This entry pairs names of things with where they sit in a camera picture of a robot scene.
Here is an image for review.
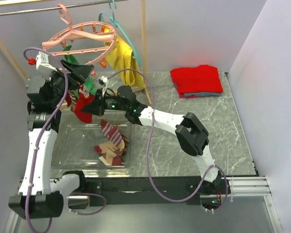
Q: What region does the beige purple striped sock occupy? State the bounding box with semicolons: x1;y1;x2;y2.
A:
94;140;117;157

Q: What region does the black base beam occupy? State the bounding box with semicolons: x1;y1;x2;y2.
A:
77;176;231;205

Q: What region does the aluminium rail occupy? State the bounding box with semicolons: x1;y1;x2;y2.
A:
227;177;272;197

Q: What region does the brown striped sock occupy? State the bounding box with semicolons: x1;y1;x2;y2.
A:
116;135;130;156
65;90;79;112

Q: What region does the red folded shirt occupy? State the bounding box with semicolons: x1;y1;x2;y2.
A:
170;65;221;84

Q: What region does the red patterned sock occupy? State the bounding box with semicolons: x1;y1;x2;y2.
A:
74;85;95;123

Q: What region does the green cloth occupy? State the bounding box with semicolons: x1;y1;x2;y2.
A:
63;45;97;95

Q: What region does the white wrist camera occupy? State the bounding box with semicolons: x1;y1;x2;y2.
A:
96;76;109;95
27;51;56;74

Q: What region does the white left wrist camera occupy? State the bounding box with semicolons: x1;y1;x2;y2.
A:
27;51;56;74

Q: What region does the teal clothes hanger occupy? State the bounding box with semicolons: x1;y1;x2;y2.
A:
98;0;142;66

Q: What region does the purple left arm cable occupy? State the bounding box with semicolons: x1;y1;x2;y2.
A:
23;47;107;233

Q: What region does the pink round clip hanger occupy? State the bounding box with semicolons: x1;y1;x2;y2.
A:
42;3;117;65

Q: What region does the wooden clothes rack frame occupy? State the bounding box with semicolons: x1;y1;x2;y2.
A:
0;0;154;104

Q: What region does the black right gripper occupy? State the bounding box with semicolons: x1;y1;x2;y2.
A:
81;89;128;118

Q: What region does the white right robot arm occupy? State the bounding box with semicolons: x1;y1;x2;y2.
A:
81;85;223;195

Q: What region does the clear plastic bin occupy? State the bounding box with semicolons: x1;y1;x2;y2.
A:
51;111;134;169

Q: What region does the yellow cloth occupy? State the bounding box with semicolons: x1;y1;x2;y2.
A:
105;36;146;88

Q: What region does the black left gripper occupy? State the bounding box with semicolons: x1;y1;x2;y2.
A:
48;59;94;106

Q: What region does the grey folded shirt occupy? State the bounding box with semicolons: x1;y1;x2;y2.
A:
173;83;223;98

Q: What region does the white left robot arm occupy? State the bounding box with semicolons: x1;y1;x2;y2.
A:
8;61;94;219

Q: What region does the metal hanging rail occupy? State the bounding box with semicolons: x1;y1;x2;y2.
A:
0;0;134;17

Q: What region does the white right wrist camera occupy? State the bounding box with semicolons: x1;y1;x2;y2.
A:
96;76;109;95

